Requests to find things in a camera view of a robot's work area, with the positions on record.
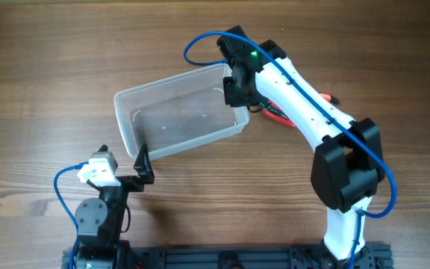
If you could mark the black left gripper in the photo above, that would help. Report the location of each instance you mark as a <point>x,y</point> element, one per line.
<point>143,167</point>

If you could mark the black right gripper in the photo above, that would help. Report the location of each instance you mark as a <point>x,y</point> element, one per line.
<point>233,99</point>

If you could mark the clear plastic container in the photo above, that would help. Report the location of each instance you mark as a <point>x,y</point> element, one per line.
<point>178,113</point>

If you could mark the orange black needle-nose pliers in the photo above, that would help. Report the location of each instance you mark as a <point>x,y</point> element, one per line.
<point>330,98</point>

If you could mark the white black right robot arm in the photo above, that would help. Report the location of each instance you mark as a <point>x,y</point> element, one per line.
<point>347,165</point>

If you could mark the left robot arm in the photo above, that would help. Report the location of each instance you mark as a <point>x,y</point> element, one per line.
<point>100,221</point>

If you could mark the green handled screwdriver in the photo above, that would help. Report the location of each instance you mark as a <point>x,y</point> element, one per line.
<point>273,109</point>

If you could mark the red handled snips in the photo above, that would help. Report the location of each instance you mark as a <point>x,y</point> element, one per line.
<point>286,122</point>

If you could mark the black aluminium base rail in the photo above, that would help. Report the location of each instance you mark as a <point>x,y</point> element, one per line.
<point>301,256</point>

